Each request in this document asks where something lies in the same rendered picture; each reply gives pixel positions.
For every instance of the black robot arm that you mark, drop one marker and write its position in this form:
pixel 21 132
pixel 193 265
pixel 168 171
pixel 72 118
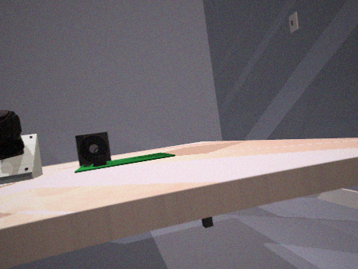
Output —
pixel 11 143

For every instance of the green circuit board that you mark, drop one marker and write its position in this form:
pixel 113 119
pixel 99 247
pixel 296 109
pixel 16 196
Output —
pixel 129 160

